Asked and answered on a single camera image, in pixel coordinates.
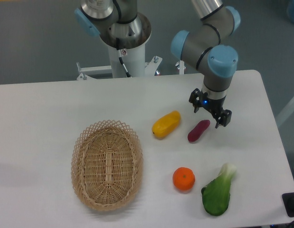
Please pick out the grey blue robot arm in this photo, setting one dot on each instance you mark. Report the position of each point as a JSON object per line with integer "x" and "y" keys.
{"x": 125, "y": 31}

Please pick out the white metal base frame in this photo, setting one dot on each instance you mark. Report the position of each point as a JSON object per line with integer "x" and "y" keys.
{"x": 152, "y": 68}

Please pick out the black device at table edge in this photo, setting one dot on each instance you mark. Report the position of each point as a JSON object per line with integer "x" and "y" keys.
{"x": 288, "y": 200}

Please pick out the purple sweet potato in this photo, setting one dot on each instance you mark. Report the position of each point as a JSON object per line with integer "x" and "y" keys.
{"x": 198, "y": 130}

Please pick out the green bok choy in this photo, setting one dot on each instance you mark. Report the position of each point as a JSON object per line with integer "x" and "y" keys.
{"x": 216, "y": 194}

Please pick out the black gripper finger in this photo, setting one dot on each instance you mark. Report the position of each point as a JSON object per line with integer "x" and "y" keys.
{"x": 223, "y": 118}
{"x": 194, "y": 99}

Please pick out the yellow mango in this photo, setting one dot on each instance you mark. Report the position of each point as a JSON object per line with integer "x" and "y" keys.
{"x": 166, "y": 124}

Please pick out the woven wicker basket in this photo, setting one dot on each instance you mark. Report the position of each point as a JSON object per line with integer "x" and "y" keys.
{"x": 107, "y": 165}

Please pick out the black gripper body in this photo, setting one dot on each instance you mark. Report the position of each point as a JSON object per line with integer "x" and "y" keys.
{"x": 213, "y": 106}

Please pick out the white frame leg right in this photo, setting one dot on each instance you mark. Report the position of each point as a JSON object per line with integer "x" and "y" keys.
{"x": 285, "y": 113}

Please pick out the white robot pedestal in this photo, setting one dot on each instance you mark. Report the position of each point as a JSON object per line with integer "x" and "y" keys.
{"x": 133, "y": 59}

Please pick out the orange tangerine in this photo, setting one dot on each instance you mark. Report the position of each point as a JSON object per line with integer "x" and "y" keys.
{"x": 183, "y": 178}

